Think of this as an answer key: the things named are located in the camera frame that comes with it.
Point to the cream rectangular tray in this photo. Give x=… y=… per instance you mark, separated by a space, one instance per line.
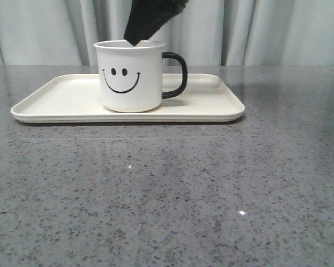
x=76 y=99

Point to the white smiley face mug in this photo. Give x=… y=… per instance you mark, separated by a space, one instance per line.
x=131 y=77

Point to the pale green curtain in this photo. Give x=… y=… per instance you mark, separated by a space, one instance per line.
x=206 y=33

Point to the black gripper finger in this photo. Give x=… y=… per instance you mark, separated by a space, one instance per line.
x=148 y=16

